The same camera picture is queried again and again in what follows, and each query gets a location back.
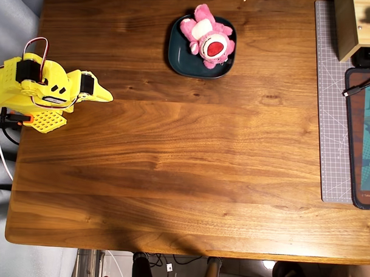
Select yellow gripper body black servo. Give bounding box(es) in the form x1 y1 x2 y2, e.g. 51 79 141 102
66 69 98 104

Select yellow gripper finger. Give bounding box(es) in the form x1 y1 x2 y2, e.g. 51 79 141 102
79 92 114 103
94 77 115 98

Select pink strawberry bear plush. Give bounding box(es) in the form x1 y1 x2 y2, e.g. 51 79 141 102
178 3 238 71

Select yellow perforated robot base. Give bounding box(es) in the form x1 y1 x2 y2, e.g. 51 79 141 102
21 108 68 135

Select dark green square bin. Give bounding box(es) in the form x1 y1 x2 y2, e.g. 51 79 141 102
166 13 239 81

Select black orange table clamp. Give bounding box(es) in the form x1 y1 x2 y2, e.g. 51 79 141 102
0 107 33 131

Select black table leg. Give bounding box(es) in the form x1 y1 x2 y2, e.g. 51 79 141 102
131 251 156 277

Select grey cutting mat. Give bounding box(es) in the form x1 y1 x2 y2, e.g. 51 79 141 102
307 0 361 205

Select light wooden box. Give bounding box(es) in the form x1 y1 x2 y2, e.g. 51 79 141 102
332 0 370 63

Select dark chair seat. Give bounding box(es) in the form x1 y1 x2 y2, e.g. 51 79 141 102
272 260 311 277

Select dark printed mouse pad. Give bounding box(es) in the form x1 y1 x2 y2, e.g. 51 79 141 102
340 67 370 210

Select red white gripper servo wire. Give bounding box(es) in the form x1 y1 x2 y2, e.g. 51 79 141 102
30 91 81 111

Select red white servo wire loop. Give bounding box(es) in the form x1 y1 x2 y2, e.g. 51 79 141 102
21 36 50 81

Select black cable at clamp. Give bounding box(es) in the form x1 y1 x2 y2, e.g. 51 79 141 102
1 127 21 146

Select thin white floor cable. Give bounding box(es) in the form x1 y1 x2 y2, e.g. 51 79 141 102
104 250 126 277

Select black cables under table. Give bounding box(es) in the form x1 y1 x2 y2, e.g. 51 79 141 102
146 253 204 270

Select black usb cable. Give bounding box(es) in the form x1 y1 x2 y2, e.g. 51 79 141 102
342 77 370 99

